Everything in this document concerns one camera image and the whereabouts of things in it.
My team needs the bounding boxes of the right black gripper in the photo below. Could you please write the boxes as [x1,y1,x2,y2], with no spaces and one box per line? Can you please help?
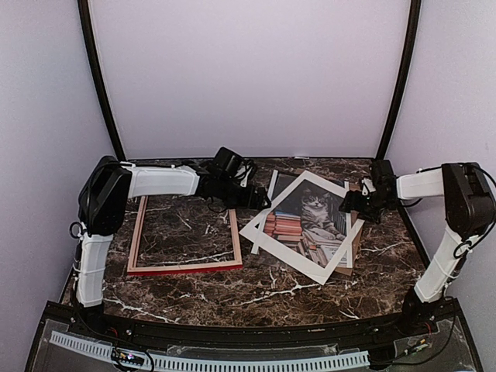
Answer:
[340,190,396,222]

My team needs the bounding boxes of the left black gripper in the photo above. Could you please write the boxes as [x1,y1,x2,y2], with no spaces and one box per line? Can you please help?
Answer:
[217,177,271,211]

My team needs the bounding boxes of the white photo mat board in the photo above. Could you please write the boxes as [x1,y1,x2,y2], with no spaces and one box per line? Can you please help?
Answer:
[240,170,359,284]

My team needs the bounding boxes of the red wooden picture frame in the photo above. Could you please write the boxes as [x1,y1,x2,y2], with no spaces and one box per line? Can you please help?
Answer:
[126,196,243,276]

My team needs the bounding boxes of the clear acrylic sheet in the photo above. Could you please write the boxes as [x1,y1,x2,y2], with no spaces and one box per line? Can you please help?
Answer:
[268,170,298,201]

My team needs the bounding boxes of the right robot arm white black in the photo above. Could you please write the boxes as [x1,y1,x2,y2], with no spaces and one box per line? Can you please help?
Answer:
[339,160,495,336]

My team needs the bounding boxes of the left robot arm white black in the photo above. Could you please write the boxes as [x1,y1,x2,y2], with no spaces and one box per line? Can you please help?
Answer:
[74,148,271,338]

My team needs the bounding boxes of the cat on books photo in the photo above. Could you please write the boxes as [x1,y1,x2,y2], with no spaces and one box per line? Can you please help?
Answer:
[259,179,350,267]

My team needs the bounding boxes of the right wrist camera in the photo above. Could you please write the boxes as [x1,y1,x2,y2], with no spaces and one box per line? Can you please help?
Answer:
[370,160,395,189]

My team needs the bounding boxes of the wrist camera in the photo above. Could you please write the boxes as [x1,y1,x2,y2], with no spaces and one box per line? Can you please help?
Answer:
[370,160,395,189]
[211,147,257,182]

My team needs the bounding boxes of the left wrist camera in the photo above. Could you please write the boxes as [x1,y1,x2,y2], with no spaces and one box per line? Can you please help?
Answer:
[211,147,257,182]

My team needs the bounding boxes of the brown frame backing board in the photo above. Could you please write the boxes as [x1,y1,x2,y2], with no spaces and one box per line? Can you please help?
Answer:
[335,212,364,276]

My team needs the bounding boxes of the white slotted cable duct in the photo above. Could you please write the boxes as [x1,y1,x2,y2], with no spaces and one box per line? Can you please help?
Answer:
[49,331,370,372]

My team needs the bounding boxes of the black front rail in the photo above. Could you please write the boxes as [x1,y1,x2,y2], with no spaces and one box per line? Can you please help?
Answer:
[43,301,455,350]

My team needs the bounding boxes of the right black corner post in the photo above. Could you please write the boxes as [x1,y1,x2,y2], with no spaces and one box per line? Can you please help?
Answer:
[375,0,422,160]

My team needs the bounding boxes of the black corner post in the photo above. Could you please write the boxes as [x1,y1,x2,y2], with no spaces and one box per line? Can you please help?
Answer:
[375,0,422,160]
[77,0,126,160]

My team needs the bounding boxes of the left black corner post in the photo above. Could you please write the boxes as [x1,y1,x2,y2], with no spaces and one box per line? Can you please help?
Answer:
[77,0,126,160]

